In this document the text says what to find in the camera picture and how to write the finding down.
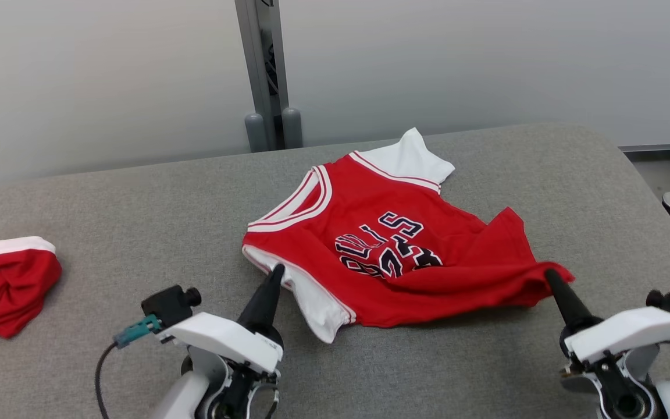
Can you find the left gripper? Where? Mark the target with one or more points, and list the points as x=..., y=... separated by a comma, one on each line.
x=242, y=396

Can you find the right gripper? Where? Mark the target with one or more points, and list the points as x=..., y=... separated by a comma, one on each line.
x=620, y=390

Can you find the red basketball jersey white sleeves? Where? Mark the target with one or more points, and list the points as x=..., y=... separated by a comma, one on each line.
x=370, y=203

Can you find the red shorts white waistband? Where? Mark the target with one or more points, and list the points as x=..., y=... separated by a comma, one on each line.
x=3, y=285

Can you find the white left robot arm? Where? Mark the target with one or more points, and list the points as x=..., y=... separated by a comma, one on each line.
x=181, y=401

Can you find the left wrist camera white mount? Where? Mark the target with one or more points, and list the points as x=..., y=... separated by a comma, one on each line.
x=224, y=340

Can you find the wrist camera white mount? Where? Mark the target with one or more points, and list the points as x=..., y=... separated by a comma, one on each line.
x=626, y=331
x=224, y=340

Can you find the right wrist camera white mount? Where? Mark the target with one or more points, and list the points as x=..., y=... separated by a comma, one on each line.
x=626, y=331

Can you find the grey metal partition post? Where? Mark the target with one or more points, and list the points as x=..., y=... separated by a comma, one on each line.
x=256, y=70

